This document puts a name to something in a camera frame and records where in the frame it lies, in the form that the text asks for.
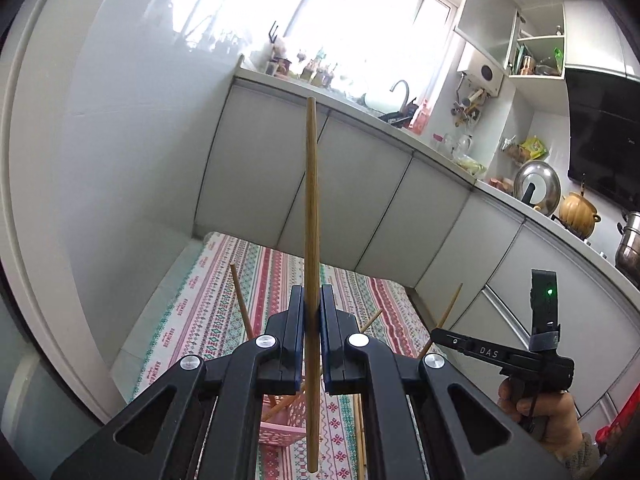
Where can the black range hood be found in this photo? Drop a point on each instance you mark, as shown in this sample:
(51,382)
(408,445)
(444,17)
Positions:
(605,135)

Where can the open wall cabinet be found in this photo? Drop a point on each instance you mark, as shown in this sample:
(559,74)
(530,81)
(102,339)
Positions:
(542,38)

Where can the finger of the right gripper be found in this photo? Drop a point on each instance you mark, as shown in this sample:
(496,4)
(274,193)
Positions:
(480,352)

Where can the stainless steel pot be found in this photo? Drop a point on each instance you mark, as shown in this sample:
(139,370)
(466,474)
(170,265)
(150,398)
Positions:
(627,257)

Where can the steel pot lid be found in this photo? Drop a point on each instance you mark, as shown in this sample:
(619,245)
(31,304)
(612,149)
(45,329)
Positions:
(536,184)

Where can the brown clay pot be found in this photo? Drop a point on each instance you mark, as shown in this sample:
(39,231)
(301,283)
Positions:
(579,215)

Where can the pink perforated utensil basket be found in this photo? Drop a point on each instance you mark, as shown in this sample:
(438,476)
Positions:
(285,427)

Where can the striped patterned tablecloth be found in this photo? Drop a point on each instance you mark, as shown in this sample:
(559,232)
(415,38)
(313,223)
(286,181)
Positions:
(204,318)

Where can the black kitchen faucet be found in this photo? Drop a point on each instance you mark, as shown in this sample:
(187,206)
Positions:
(401,117)

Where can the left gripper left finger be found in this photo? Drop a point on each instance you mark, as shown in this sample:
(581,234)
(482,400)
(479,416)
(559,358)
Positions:
(200,419)

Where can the white water heater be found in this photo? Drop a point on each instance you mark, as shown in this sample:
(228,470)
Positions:
(479,71)

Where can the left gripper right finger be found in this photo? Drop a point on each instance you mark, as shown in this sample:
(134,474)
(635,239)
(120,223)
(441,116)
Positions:
(422,420)

